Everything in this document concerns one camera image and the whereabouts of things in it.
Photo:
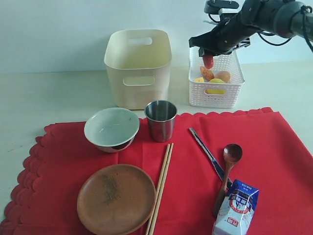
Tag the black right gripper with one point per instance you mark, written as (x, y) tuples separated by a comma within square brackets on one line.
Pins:
[(223, 38)]

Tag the red sausage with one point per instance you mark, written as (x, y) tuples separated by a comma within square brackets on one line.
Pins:
[(208, 61)]

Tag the orange fried nugget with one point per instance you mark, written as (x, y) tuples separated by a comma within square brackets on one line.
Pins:
[(206, 73)]

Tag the yellow cheese wedge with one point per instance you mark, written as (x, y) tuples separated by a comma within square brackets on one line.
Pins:
[(199, 79)]

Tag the brown egg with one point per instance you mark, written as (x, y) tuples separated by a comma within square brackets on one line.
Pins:
[(224, 76)]

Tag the yellow lemon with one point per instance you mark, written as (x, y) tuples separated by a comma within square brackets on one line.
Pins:
[(216, 86)]

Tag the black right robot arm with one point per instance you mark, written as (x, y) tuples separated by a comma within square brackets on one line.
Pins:
[(284, 18)]

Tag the white perforated plastic basket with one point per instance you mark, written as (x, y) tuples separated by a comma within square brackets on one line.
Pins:
[(197, 95)]

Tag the cream plastic bin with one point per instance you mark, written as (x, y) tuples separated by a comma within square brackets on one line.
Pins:
[(138, 65)]

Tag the stainless steel cup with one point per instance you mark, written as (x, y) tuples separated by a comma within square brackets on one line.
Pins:
[(161, 116)]

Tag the dark wooden spoon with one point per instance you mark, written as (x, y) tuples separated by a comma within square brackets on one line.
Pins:
[(232, 155)]

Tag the wooden chopstick left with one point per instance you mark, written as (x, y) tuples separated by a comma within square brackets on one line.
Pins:
[(159, 188)]

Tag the white ceramic bowl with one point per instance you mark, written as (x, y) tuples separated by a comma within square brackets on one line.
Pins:
[(112, 129)]

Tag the steel table knife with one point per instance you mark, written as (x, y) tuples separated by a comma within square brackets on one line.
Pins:
[(214, 162)]

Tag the blue white milk carton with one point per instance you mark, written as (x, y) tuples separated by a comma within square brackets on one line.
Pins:
[(237, 210)]

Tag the brown wooden plate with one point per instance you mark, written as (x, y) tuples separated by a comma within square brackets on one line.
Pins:
[(116, 200)]

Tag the red scalloped table cloth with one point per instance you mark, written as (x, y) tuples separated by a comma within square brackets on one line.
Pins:
[(275, 161)]

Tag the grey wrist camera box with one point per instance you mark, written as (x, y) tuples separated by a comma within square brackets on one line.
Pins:
[(213, 7)]

